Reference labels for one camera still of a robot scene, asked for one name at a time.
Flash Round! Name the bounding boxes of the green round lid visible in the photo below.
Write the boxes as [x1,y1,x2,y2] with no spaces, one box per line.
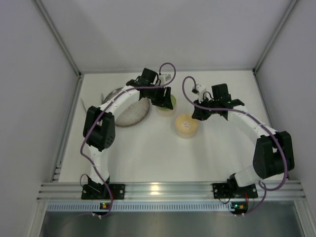
[156,94,176,111]

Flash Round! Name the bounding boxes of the beige round lid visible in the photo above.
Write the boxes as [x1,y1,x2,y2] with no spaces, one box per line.
[175,114,199,130]

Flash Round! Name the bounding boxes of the steel lunch container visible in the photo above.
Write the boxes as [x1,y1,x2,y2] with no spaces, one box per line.
[156,107,176,117]
[176,129,198,139]

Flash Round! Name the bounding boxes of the steel tongs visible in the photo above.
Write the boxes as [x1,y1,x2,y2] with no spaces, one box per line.
[79,92,115,113]

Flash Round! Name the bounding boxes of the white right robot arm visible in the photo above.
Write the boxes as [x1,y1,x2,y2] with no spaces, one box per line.
[192,83,295,194]

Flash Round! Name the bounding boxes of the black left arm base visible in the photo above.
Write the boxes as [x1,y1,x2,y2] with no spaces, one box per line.
[81,178,125,200]

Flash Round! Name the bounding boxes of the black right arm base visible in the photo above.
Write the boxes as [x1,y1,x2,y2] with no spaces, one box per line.
[212,174,258,199]

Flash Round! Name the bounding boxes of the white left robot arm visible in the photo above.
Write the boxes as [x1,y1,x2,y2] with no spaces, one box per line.
[80,68,176,198]

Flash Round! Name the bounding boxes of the speckled ceramic plate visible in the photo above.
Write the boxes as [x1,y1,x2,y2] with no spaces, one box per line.
[115,98,151,127]

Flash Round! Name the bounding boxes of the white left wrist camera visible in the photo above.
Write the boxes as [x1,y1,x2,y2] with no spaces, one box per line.
[158,74,172,86]

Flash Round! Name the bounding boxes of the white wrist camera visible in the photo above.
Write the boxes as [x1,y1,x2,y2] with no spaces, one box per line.
[195,84,206,103]
[158,74,172,86]

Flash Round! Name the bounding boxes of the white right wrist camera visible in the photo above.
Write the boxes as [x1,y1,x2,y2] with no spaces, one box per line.
[195,84,206,103]

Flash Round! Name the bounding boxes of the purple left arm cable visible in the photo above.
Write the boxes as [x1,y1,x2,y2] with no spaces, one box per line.
[80,62,177,219]

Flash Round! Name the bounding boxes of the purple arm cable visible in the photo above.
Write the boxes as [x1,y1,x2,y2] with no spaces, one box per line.
[182,77,289,218]
[80,62,177,219]

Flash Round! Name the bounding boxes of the aluminium frame post right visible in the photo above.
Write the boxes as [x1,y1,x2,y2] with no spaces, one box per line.
[252,0,300,75]

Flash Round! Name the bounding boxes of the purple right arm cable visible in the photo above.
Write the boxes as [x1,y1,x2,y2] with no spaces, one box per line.
[182,77,289,218]

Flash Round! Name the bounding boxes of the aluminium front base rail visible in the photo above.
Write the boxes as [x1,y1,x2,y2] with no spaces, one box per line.
[37,180,306,201]

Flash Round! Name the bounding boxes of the aluminium frame rail left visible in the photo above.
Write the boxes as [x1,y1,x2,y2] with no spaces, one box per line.
[32,0,82,182]

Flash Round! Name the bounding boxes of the grey slotted cable duct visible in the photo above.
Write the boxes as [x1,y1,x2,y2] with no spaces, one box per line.
[46,202,234,212]

